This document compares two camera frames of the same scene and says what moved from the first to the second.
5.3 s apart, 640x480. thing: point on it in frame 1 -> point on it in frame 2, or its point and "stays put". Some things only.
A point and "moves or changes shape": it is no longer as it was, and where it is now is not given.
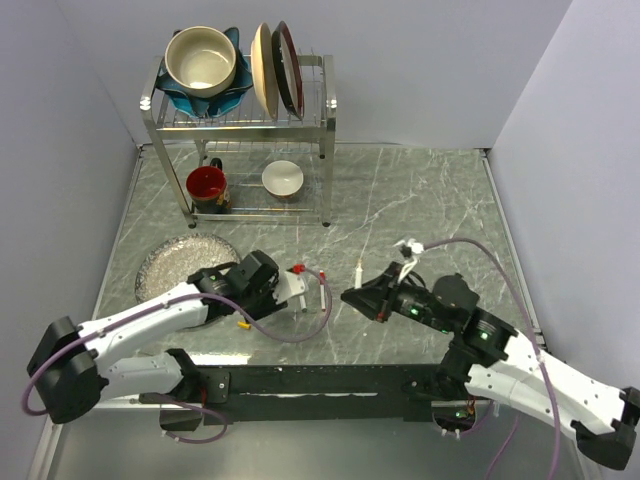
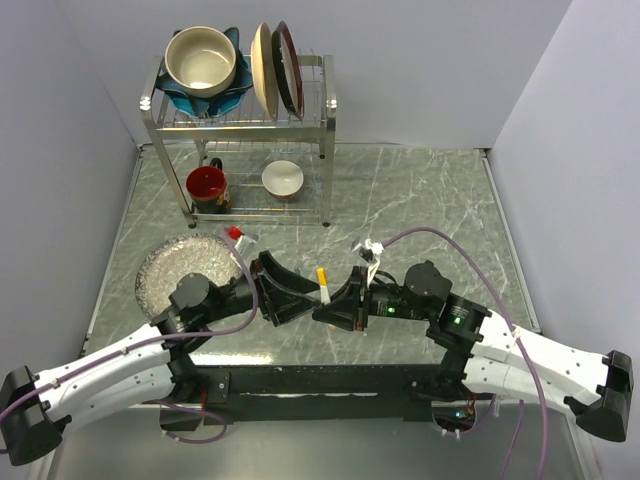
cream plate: x=264 y=70 stays put
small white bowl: x=282 y=178 stays put
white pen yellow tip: x=359 y=275 moves or changes shape
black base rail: x=249 y=394 stays put
